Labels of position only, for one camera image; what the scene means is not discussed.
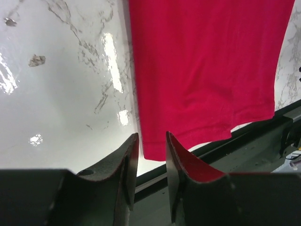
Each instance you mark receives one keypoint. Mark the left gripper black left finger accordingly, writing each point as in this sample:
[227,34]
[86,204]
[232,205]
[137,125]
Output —
[113,181]

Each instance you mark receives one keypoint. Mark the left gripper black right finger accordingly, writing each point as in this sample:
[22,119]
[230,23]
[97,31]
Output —
[198,193]

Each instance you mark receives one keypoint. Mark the crimson red t shirt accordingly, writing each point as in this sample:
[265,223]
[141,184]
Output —
[203,67]

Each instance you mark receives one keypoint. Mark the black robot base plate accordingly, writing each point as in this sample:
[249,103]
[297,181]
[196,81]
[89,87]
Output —
[257,147]

